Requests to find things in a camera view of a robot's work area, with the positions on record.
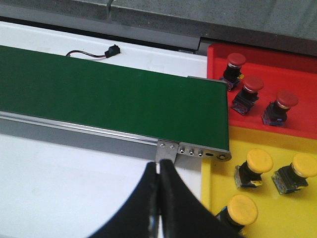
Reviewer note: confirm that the aluminium conveyor frame rail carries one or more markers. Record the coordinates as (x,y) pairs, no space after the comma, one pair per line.
(123,137)

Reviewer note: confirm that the yellow mushroom push button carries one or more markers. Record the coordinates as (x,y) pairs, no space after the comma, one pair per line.
(249,173)
(239,212)

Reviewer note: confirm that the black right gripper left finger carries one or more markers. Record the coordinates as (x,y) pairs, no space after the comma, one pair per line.
(138,217)

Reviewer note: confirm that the grey stone counter slab left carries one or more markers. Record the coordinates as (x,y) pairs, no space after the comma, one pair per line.
(60,12)

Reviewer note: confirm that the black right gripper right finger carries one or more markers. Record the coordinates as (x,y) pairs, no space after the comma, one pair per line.
(183,215)

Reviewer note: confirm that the green conveyor belt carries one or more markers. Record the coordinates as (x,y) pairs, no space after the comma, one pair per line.
(19,65)

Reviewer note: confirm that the grey stone counter slab right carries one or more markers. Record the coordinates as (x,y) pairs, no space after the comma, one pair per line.
(287,25)

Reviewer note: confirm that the black connector with cable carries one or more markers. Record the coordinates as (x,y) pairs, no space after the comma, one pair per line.
(112,51)

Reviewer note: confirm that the red plastic tray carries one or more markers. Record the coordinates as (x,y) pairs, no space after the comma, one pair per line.
(279,71)

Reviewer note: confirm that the grey stone counter slab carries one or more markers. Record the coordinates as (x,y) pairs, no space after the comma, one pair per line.
(60,12)
(287,25)

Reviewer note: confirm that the red mushroom push button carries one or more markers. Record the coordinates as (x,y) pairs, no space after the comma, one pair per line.
(275,113)
(246,98)
(232,74)

